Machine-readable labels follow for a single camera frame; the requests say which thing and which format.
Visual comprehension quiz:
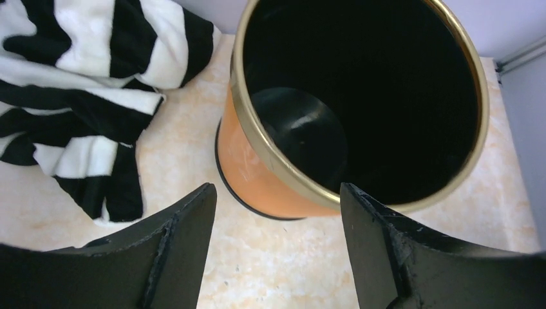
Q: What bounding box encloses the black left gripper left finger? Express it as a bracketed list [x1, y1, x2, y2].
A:
[1, 183, 217, 308]

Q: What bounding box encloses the aluminium side rail right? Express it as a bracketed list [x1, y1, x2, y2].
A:
[495, 36, 545, 76]

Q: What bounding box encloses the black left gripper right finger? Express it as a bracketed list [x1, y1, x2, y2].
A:
[340, 183, 545, 308]

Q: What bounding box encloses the orange trash bin gold rim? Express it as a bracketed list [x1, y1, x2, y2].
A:
[215, 1, 489, 221]

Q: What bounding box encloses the black white striped cloth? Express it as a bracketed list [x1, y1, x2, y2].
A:
[1, 1, 221, 222]

